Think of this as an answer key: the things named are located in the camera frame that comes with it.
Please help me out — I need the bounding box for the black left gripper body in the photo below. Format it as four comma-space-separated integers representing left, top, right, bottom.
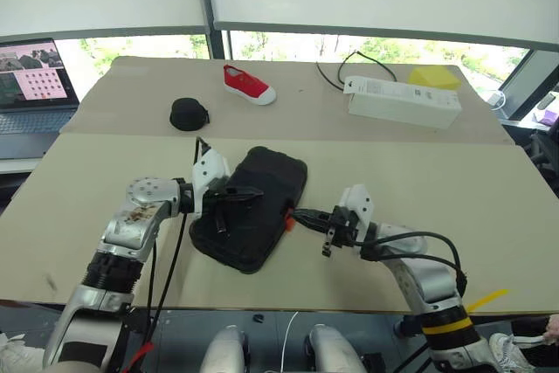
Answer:
202, 186, 233, 239

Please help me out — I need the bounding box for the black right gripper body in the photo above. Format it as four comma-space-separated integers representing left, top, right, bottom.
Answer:
321, 204, 363, 259

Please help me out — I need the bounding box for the black plastic tool case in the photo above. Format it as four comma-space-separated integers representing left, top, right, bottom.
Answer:
188, 145, 308, 275

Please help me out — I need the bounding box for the round black zip pouch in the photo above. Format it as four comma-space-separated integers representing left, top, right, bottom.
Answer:
169, 96, 212, 132

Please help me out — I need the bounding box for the red white canvas shoe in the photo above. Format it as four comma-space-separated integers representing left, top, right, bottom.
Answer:
223, 64, 278, 107

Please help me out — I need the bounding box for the silver rounded robot leg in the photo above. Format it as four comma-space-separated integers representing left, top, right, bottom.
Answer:
197, 323, 251, 373
304, 323, 369, 373

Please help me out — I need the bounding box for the long white cardboard box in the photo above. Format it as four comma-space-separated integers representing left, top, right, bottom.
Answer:
342, 75, 464, 131

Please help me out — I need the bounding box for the yellow block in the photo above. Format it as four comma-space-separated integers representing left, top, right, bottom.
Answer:
407, 64, 462, 92

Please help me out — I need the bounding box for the small white charger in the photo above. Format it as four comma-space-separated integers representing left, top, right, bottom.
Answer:
486, 90, 508, 111

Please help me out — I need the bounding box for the white sneaker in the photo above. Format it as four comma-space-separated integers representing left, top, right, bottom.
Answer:
0, 332, 45, 370
487, 330, 548, 373

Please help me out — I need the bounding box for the black office chair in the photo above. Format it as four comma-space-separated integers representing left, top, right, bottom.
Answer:
527, 131, 559, 191

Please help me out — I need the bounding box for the open laptop computer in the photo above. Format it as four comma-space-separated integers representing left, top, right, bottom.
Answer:
0, 37, 81, 161

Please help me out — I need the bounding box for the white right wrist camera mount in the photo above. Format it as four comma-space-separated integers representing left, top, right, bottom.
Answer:
340, 183, 375, 239

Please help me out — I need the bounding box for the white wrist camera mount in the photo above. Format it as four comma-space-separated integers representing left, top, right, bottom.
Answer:
191, 148, 232, 218
340, 183, 375, 239

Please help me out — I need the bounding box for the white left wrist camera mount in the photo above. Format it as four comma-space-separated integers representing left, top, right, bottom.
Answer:
191, 148, 232, 218

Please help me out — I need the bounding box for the black left wrist camera cable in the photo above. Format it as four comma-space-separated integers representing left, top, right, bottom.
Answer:
146, 136, 214, 343

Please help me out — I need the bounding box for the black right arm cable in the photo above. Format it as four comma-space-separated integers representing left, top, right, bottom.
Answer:
360, 245, 467, 296
352, 231, 462, 272

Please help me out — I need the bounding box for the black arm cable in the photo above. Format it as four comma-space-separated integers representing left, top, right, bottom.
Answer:
360, 245, 467, 296
145, 239, 159, 339
352, 231, 462, 272

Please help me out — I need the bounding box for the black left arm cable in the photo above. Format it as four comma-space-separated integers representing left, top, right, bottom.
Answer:
145, 239, 159, 339

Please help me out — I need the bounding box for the thin white cord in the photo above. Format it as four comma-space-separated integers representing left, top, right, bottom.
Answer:
280, 310, 301, 373

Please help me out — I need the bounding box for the thin black loose cable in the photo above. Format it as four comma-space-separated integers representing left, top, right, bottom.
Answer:
315, 50, 399, 93

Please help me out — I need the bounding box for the dark window frame post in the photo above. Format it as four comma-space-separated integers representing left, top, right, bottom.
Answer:
193, 0, 233, 60

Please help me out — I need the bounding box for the red cable tie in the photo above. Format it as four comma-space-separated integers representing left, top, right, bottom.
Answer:
121, 340, 155, 370

